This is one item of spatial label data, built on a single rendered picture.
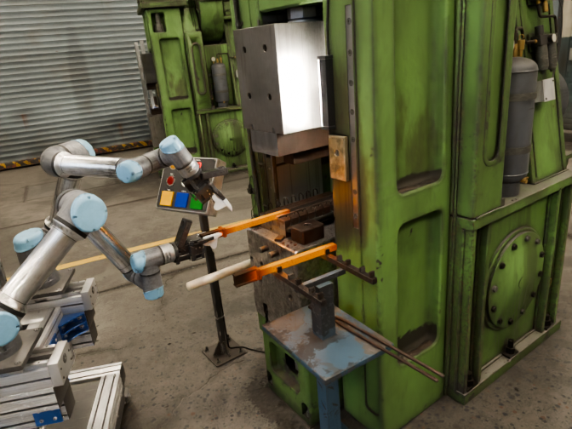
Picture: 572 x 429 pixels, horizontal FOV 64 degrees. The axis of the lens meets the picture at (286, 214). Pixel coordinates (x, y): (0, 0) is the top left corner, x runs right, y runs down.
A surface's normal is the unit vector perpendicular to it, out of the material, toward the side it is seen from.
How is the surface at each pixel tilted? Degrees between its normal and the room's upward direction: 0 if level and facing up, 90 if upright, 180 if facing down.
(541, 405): 0
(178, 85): 89
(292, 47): 90
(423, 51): 89
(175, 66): 89
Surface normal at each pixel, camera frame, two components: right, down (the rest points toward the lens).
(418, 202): 0.58, 0.23
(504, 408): -0.08, -0.94
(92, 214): 0.76, 0.08
